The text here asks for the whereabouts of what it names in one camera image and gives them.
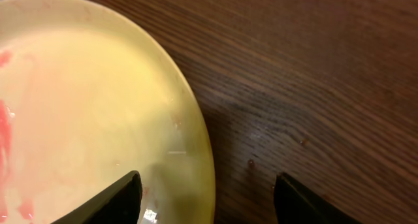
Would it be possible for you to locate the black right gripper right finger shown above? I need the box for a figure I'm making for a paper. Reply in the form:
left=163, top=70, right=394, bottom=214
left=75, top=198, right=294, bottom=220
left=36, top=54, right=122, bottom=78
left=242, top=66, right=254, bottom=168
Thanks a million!
left=274, top=173, right=359, bottom=224

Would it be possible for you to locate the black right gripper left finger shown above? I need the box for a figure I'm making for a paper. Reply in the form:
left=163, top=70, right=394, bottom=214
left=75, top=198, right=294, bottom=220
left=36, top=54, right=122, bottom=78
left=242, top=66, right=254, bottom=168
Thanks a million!
left=53, top=170, right=142, bottom=224

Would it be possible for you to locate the yellow plate top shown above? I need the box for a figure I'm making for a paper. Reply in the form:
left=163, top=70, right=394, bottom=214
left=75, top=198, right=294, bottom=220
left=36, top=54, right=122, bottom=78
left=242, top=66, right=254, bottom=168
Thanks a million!
left=1, top=0, right=215, bottom=223

